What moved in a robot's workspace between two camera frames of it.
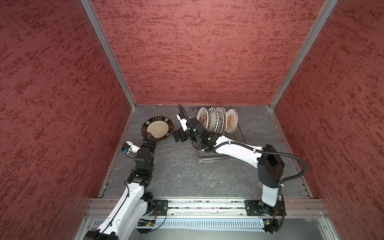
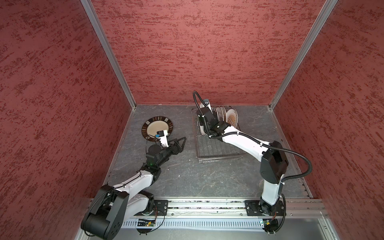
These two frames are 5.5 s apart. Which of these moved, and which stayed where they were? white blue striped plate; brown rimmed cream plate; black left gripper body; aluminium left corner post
Moved: black left gripper body
Stayed: aluminium left corner post; white blue striped plate; brown rimmed cream plate
